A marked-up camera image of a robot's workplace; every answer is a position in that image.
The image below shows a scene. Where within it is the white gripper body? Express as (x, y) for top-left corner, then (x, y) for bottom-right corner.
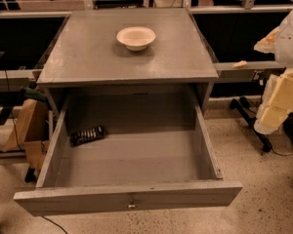
(254, 74), (277, 135)

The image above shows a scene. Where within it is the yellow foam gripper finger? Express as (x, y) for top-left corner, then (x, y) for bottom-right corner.
(269, 68), (293, 112)
(259, 106), (288, 129)

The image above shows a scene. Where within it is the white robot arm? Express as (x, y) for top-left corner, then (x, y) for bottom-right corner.
(254, 10), (293, 135)

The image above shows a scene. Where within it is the open grey wooden drawer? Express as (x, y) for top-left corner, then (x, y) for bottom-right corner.
(14, 86), (242, 215)

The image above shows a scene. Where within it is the grey wooden cabinet counter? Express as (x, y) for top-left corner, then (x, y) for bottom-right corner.
(36, 7), (220, 115)

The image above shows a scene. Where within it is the small metal drawer knob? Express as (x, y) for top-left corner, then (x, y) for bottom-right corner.
(127, 200), (137, 210)

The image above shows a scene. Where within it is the small yellow foam scrap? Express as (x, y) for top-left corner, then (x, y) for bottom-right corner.
(231, 60), (247, 68)

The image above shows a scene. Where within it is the white ceramic bowl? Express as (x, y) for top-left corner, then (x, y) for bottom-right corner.
(116, 26), (156, 51)

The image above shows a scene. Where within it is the grey side rail shelf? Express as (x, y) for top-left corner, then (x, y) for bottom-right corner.
(215, 60), (285, 83)

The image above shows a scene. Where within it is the black floor cable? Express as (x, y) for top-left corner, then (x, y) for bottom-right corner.
(41, 215), (69, 234)

